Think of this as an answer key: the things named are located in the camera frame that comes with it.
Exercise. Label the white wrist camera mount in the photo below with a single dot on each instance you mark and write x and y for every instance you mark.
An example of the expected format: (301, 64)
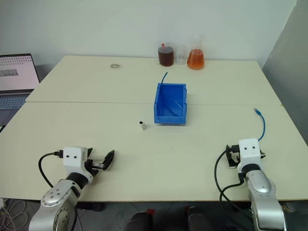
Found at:
(249, 154)
(72, 158)

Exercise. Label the small white black connector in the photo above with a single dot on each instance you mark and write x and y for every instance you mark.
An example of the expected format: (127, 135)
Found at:
(142, 125)

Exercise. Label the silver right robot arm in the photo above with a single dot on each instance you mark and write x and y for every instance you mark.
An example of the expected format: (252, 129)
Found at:
(262, 192)

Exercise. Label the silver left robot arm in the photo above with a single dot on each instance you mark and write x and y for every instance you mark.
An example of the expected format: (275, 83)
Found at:
(59, 196)

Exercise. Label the blue plastic storage bin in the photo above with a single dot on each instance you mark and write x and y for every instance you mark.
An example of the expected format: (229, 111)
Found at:
(169, 106)

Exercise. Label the dark rounded shape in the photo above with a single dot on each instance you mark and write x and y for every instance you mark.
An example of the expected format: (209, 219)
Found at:
(142, 221)

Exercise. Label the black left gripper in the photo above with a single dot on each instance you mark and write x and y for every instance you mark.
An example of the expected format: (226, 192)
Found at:
(90, 166)

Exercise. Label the empty clear glass beaker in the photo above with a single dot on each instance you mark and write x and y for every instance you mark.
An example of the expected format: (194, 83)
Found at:
(181, 55)

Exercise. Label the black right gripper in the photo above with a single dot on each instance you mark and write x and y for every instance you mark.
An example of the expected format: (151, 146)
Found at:
(236, 154)

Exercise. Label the beaker with dark liquid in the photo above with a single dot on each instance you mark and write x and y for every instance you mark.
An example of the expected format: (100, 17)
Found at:
(165, 56)

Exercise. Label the open laptop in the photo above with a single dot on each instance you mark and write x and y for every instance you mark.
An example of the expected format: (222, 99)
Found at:
(14, 79)

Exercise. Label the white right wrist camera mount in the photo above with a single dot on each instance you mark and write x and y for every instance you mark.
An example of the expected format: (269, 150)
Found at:
(249, 154)

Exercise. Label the flask with orange liquid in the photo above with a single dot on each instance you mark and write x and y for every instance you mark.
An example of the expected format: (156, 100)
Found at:
(196, 60)

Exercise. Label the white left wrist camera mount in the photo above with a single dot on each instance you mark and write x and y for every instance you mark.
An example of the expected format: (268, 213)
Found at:
(72, 158)

